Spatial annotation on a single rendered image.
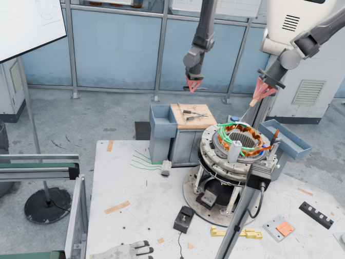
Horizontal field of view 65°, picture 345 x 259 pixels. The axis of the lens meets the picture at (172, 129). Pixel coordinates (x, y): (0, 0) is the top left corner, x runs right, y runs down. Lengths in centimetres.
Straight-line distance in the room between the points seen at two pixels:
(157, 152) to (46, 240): 109
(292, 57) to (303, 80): 254
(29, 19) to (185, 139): 92
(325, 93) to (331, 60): 44
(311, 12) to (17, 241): 215
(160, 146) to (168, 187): 21
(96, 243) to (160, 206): 31
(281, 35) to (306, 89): 221
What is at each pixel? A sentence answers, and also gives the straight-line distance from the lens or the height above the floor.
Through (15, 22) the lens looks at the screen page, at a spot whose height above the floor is 138.
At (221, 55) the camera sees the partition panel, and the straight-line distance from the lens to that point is 350.
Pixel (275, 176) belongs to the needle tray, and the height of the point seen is 82.
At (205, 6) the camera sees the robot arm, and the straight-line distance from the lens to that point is 110.
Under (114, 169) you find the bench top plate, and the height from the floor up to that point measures 78.
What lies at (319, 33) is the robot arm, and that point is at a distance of 102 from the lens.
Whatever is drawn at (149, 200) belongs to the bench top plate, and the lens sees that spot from 129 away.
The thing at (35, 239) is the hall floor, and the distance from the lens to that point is 217.
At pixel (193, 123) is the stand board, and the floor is 106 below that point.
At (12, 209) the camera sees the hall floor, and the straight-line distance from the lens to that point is 237.
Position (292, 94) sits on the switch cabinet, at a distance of 355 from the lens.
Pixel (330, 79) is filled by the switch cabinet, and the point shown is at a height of 66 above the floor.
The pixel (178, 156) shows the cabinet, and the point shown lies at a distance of 141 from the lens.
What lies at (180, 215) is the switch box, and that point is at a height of 83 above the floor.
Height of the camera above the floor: 178
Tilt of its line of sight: 36 degrees down
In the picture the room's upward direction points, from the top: 9 degrees clockwise
